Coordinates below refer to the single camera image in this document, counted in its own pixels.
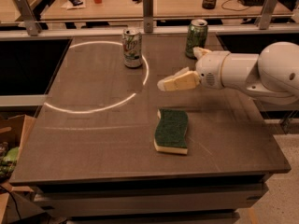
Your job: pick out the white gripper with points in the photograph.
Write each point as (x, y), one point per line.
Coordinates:
(211, 68)

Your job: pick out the cardboard box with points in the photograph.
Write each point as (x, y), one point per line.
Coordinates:
(16, 131)

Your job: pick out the black mesh cup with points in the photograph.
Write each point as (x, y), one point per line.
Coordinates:
(209, 4)

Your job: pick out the green soda can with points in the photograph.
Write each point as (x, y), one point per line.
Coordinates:
(196, 36)

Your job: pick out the metal bracket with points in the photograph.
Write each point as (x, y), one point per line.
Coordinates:
(148, 16)
(32, 26)
(264, 19)

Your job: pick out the right metal bracket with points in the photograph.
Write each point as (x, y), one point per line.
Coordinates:
(264, 19)

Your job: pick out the left metal bracket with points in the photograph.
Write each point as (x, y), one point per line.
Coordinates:
(32, 26)

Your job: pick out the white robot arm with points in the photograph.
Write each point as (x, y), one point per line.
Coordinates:
(271, 76)

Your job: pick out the middle metal bracket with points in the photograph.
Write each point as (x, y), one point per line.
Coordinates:
(148, 16)

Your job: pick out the white 7up can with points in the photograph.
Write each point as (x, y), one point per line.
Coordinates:
(132, 47)

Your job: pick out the green bag in box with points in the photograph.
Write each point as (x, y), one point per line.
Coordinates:
(8, 160)

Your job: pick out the green and yellow sponge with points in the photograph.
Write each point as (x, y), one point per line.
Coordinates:
(170, 132)

